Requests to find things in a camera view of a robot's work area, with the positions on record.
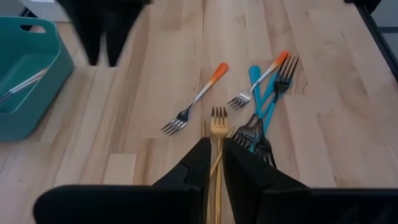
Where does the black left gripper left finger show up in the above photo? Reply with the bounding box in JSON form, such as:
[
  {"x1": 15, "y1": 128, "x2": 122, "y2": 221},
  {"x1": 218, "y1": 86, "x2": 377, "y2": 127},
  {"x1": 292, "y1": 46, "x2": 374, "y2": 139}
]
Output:
[{"x1": 33, "y1": 136, "x2": 213, "y2": 224}]

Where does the black table edge rail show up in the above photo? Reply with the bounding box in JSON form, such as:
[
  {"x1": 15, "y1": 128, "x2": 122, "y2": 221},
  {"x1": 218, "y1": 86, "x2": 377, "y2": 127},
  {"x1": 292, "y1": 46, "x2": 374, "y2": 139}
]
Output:
[{"x1": 343, "y1": 0, "x2": 398, "y2": 82}]

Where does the teal plastic bin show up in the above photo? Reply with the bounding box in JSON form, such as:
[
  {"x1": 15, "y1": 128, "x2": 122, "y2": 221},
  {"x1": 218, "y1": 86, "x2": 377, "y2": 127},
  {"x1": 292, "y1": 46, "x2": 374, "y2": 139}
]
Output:
[{"x1": 0, "y1": 16, "x2": 76, "y2": 143}]

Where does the black fork blue handle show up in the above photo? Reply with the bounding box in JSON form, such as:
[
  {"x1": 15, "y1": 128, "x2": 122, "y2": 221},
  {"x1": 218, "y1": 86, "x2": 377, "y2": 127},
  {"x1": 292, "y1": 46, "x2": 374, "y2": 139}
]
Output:
[
  {"x1": 253, "y1": 74, "x2": 279, "y2": 169},
  {"x1": 250, "y1": 55, "x2": 300, "y2": 153},
  {"x1": 232, "y1": 65, "x2": 262, "y2": 149}
]

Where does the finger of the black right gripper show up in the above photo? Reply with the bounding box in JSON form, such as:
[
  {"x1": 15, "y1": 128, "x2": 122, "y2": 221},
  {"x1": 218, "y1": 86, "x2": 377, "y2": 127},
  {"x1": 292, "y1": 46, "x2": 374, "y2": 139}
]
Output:
[
  {"x1": 67, "y1": 0, "x2": 106, "y2": 67},
  {"x1": 104, "y1": 0, "x2": 147, "y2": 68}
]

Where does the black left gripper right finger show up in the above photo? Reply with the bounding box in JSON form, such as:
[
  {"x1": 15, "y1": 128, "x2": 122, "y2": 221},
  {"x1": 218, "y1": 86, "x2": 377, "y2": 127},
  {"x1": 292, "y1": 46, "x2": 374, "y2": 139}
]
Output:
[{"x1": 221, "y1": 138, "x2": 398, "y2": 224}]

